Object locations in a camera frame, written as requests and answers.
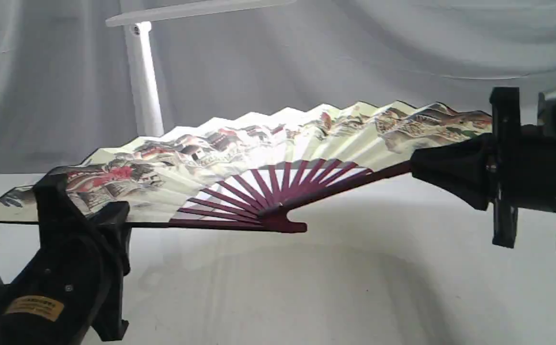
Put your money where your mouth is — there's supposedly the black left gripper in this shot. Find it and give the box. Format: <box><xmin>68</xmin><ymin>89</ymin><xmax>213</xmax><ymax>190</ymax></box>
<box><xmin>0</xmin><ymin>174</ymin><xmax>131</xmax><ymax>345</ymax></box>

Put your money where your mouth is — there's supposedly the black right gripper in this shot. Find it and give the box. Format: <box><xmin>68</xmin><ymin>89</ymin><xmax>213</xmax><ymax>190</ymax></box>
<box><xmin>411</xmin><ymin>87</ymin><xmax>556</xmax><ymax>248</ymax></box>

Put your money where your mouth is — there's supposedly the painted paper folding fan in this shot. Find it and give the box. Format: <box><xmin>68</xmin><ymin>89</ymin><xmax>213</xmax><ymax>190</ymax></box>
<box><xmin>0</xmin><ymin>101</ymin><xmax>494</xmax><ymax>234</ymax></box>

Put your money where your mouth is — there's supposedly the white desk lamp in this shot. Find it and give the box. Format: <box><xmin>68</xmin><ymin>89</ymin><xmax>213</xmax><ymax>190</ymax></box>
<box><xmin>105</xmin><ymin>0</ymin><xmax>292</xmax><ymax>137</ymax></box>

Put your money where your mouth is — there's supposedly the grey backdrop curtain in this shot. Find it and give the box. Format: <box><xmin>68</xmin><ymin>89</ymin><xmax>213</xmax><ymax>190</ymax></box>
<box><xmin>0</xmin><ymin>0</ymin><xmax>556</xmax><ymax>174</ymax></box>

